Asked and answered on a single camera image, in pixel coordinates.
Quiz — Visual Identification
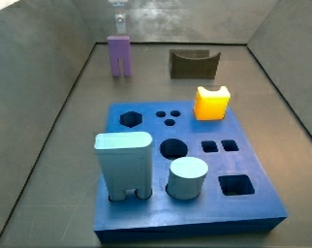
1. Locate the black curved holder bracket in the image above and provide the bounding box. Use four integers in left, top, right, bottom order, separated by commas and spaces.
169, 49, 220, 79

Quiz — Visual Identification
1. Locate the light blue double-round block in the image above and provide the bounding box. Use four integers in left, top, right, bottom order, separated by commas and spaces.
94, 132, 152, 202

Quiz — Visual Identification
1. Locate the yellow notched block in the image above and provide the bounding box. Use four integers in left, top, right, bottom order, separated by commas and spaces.
193, 86, 230, 121

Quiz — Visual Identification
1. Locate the purple double-square peg block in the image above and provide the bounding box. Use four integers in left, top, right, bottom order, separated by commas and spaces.
106, 36, 132, 77

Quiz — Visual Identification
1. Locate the blue peg board base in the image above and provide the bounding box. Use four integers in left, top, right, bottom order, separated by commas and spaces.
93, 101, 289, 243

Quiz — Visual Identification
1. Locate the light blue cylinder peg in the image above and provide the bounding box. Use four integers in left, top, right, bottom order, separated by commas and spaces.
167, 157, 208, 200

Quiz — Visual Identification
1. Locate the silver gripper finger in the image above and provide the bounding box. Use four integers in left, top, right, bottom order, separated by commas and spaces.
106, 0, 129, 36

